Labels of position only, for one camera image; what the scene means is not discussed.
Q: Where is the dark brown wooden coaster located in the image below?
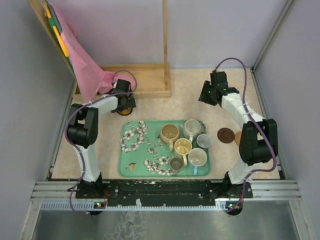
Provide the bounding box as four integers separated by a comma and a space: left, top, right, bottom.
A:
217, 127, 235, 144

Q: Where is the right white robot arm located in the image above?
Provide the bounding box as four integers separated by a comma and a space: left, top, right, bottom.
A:
198, 70, 278, 198

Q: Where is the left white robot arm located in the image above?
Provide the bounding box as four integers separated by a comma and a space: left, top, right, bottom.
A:
64, 79, 136, 199

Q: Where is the small blue-grey cup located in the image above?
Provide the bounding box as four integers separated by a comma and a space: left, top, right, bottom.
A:
196, 133, 212, 149

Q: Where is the light woven coaster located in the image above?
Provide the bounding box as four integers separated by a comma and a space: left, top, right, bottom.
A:
234, 131, 242, 146

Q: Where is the small grey cup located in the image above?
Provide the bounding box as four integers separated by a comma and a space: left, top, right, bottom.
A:
169, 157, 184, 176

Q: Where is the pink cloth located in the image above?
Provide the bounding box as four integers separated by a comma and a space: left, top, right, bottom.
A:
48, 2, 121, 104

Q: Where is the white grey mug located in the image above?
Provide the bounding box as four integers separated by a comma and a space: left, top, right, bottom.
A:
182, 119, 202, 143

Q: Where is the beige mug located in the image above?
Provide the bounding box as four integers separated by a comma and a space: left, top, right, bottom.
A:
159, 124, 180, 152

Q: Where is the green floral tray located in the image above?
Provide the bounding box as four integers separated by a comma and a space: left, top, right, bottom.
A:
117, 119, 212, 178

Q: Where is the yellow mug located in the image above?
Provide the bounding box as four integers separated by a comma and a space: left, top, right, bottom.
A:
174, 138, 193, 167

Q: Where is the light blue mug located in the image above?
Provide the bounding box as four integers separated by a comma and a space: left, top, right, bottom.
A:
187, 148, 208, 176

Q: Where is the yellow green hanger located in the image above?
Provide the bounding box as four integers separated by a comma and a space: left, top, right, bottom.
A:
42, 0, 69, 58

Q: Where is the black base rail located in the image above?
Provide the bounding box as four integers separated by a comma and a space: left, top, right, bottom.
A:
75, 177, 253, 207

